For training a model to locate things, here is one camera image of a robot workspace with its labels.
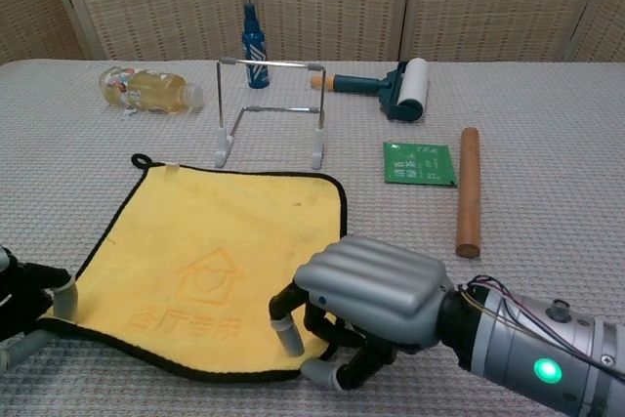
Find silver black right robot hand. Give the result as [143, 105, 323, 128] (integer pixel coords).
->
[268, 234, 458, 393]

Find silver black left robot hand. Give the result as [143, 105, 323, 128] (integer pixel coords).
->
[0, 243, 79, 374]

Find yellow cloth with black back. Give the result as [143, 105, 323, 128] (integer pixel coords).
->
[37, 152, 349, 383]

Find green tea packet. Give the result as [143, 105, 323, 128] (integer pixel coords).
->
[383, 141, 459, 188]

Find wooden rolling pin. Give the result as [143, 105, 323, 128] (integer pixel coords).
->
[455, 127, 483, 259]

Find teal lint roller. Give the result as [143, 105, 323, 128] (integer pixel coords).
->
[310, 57, 431, 122]

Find beige woven tablecloth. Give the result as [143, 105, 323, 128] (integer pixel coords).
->
[0, 59, 625, 417]

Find clear plastic tea bottle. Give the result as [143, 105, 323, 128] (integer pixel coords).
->
[99, 64, 205, 115]

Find blue spray bottle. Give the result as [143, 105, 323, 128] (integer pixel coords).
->
[241, 2, 271, 90]

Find bamboo folding screen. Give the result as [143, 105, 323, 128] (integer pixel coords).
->
[0, 0, 625, 66]

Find metal wire rack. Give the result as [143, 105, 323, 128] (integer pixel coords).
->
[213, 58, 327, 171]

